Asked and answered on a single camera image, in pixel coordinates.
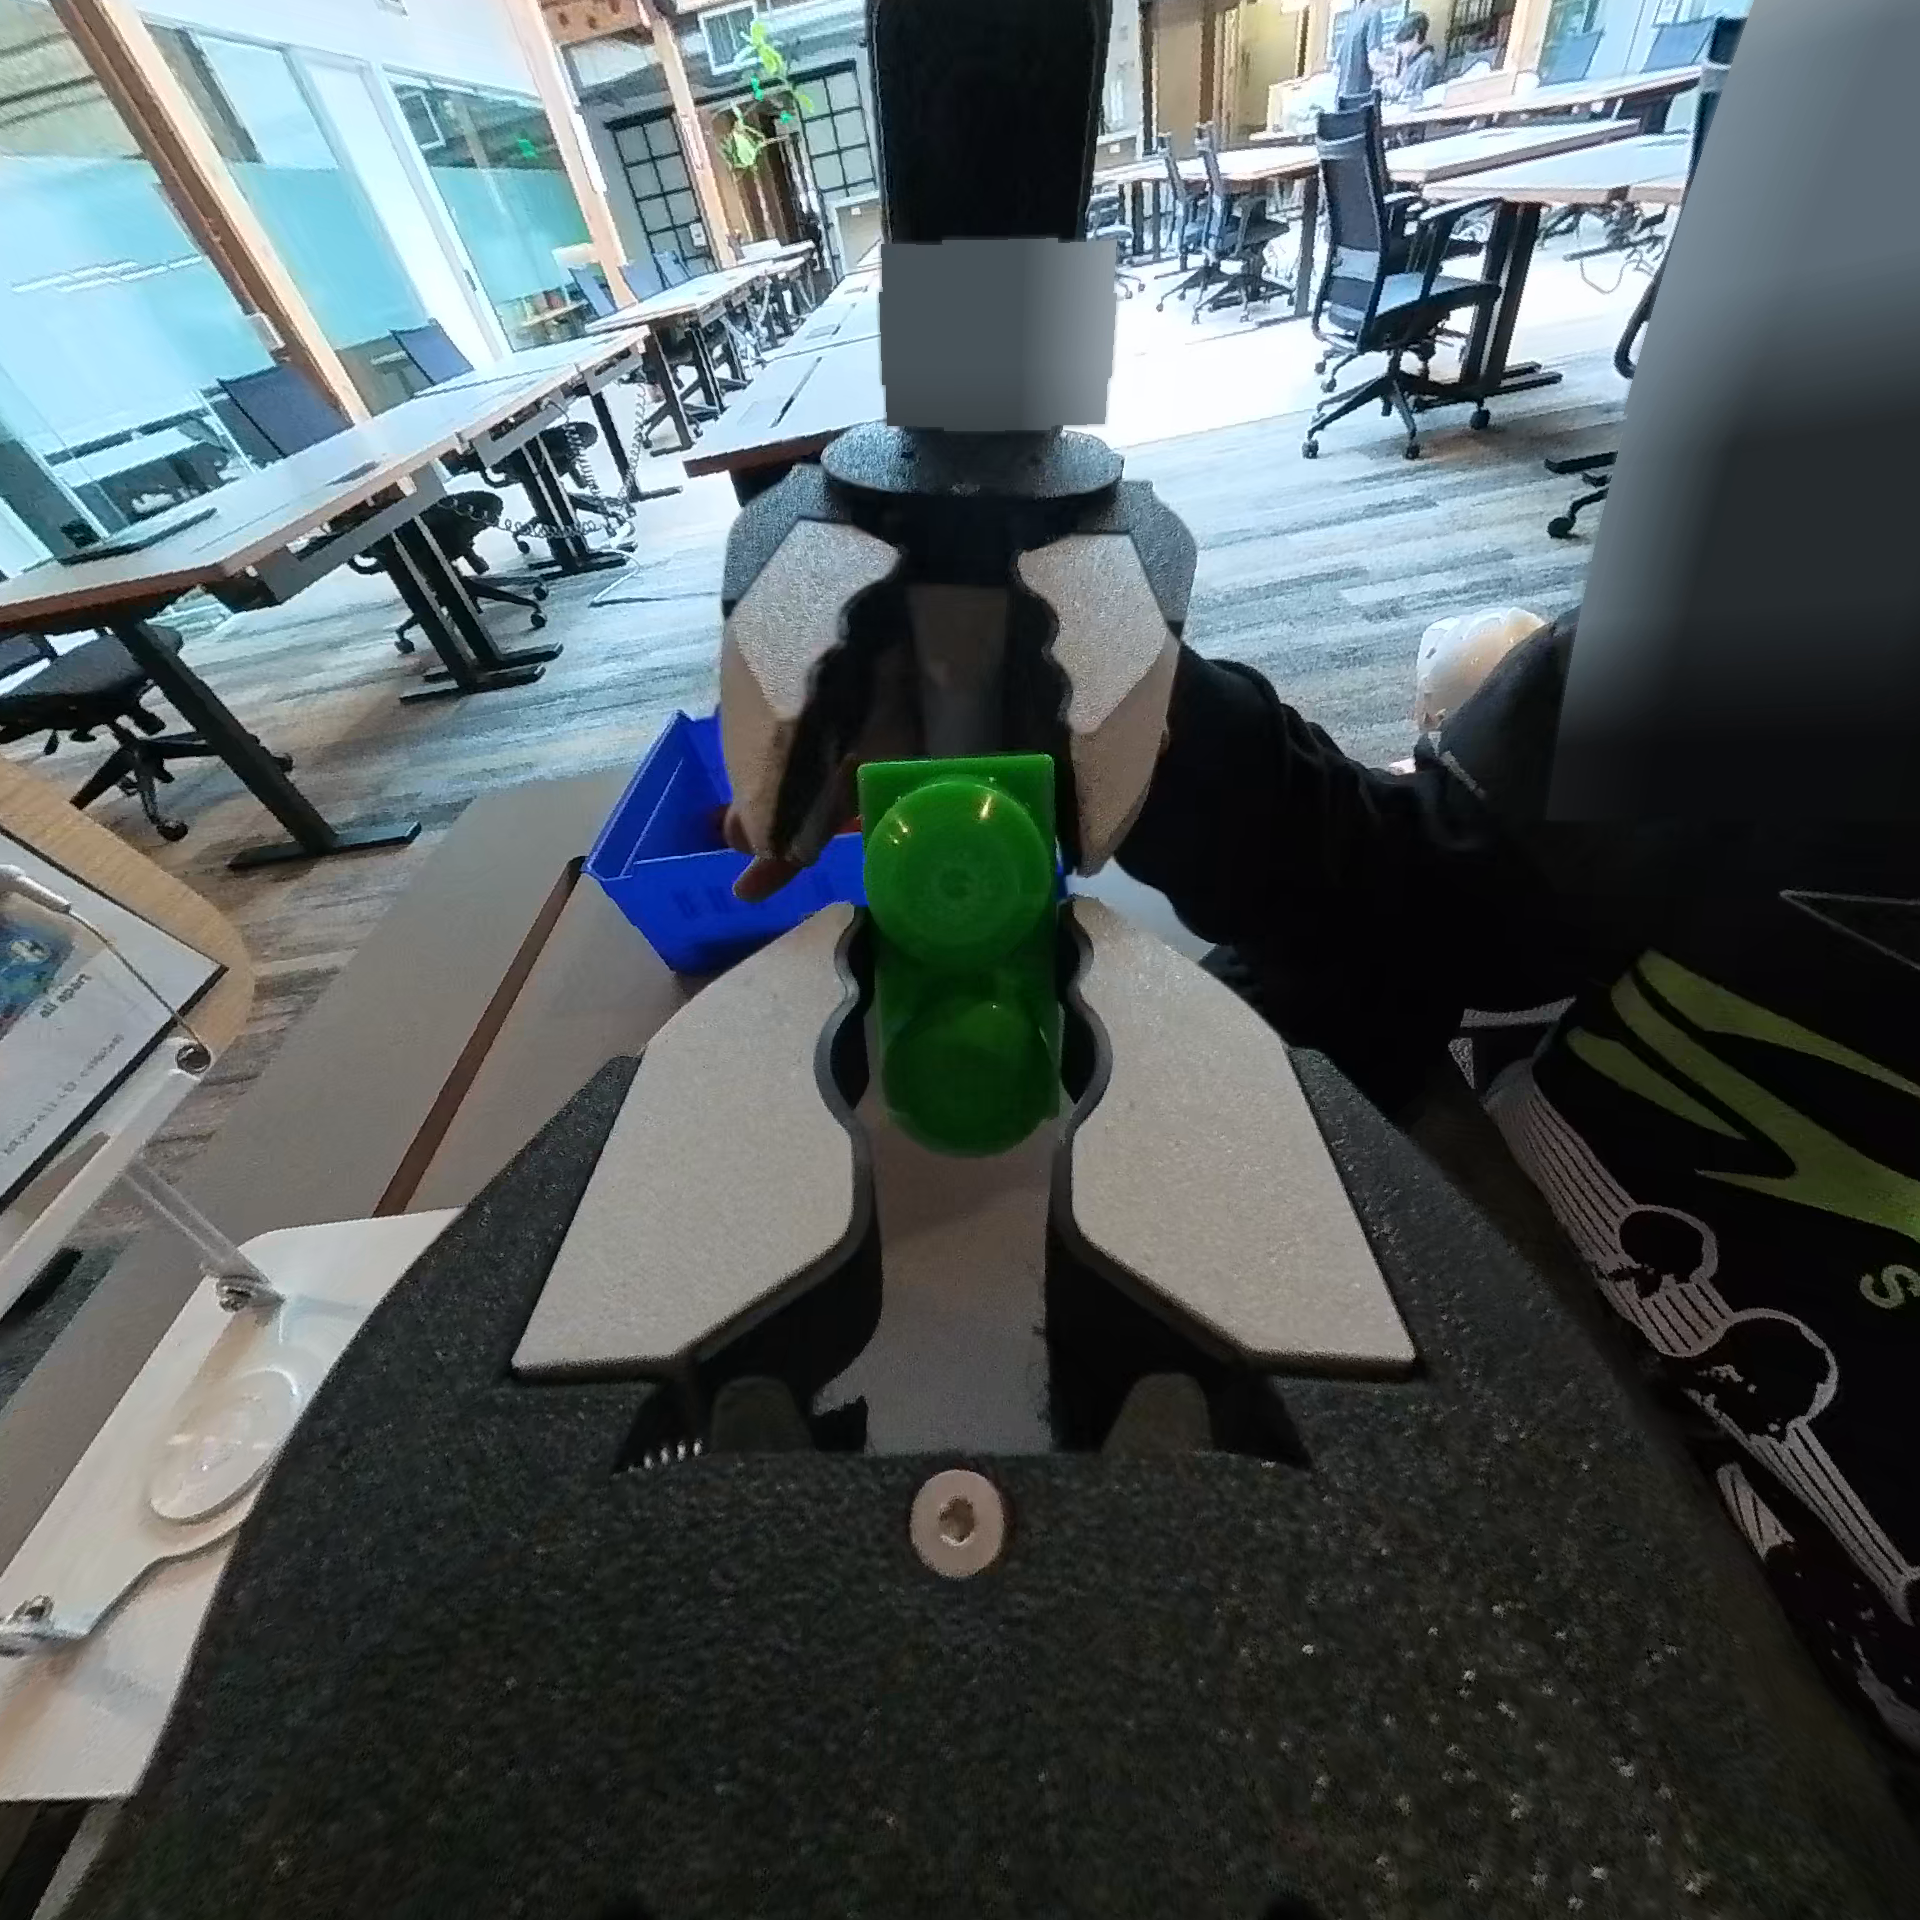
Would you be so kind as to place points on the wooden background desk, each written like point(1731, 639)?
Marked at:
point(270, 511)

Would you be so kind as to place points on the printed instruction sheet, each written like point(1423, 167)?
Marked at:
point(60, 1021)

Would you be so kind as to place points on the blue bin with white label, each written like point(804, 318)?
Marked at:
point(675, 871)

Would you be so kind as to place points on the green mega block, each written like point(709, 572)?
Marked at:
point(962, 901)

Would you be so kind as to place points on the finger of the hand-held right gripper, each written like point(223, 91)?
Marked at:
point(1117, 675)
point(797, 675)

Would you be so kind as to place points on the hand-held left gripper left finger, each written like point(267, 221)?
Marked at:
point(691, 1200)

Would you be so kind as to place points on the grey background table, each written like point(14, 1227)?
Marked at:
point(1500, 165)

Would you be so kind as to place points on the black office chair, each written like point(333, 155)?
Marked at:
point(1216, 227)
point(1396, 271)
point(467, 496)
point(93, 708)

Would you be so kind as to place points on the row of background desks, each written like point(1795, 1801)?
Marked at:
point(750, 333)

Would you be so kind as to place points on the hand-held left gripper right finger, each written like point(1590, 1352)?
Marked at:
point(1247, 1200)

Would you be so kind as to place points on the person's patterned garment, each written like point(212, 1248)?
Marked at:
point(1741, 1260)

